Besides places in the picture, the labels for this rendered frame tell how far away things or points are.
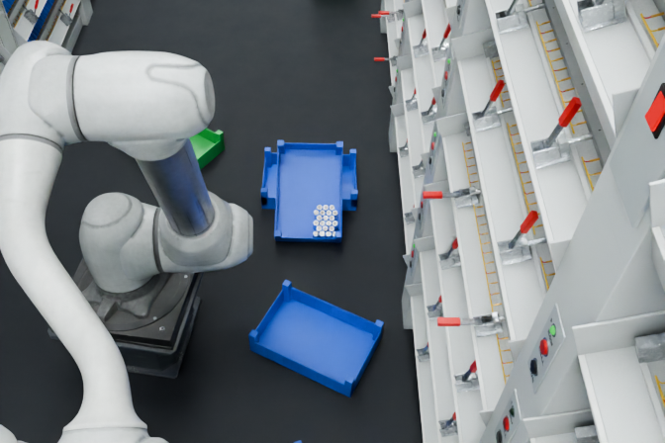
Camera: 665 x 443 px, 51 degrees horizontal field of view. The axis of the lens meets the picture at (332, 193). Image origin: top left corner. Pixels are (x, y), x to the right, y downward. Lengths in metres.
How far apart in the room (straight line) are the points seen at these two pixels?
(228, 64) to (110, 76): 1.73
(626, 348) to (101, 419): 0.60
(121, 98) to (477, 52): 0.62
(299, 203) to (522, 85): 1.32
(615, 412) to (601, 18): 0.37
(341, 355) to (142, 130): 1.04
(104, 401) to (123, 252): 0.72
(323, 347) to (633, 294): 1.38
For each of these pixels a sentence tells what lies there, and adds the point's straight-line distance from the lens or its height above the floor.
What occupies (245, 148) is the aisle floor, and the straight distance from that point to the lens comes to 2.44.
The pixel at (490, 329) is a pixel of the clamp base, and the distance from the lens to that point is 1.14.
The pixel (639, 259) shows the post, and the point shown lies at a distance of 0.61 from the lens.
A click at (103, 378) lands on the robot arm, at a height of 0.87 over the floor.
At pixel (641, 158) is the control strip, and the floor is 1.33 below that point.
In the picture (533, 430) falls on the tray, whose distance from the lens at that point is 0.86.
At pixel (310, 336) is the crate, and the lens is 1.97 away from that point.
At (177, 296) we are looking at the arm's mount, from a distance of 1.78.
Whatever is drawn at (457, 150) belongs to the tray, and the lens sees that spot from 1.40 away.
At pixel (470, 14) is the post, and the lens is 1.26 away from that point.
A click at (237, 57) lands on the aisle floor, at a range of 2.83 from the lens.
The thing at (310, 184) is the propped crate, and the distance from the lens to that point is 2.20.
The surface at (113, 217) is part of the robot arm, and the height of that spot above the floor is 0.50.
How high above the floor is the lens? 1.70
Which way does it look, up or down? 48 degrees down
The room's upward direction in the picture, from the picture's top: 3 degrees clockwise
